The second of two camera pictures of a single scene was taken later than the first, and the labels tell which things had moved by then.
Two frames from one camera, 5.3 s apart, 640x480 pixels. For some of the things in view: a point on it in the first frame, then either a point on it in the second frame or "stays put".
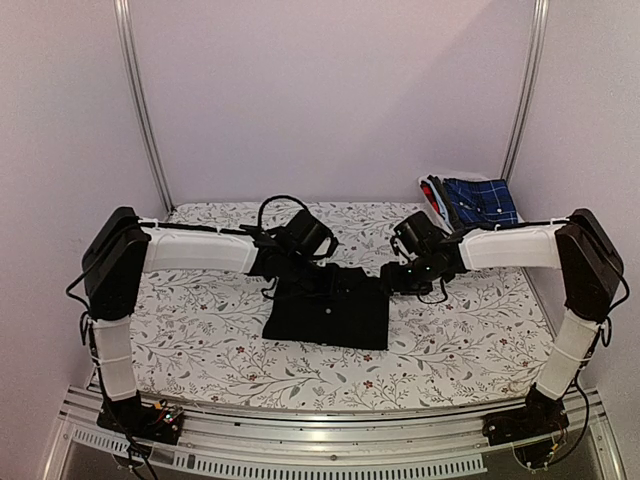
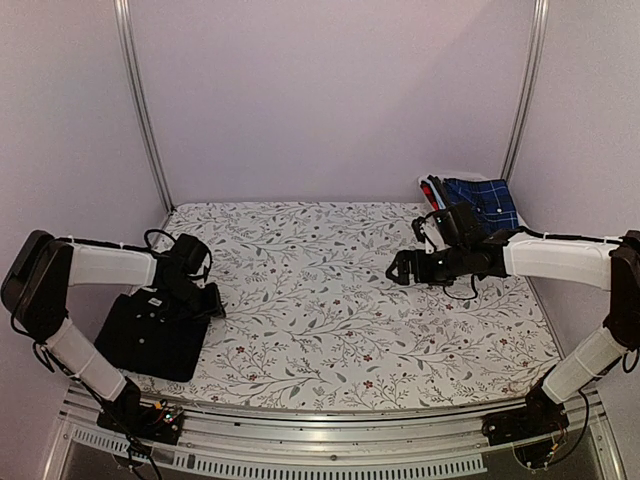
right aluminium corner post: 541,16 stays put
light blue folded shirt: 441,205 stays put
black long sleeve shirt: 358,317 to 148,332
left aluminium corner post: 123,16 stays put
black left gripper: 328,289 to 213,306
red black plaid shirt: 426,188 stays put
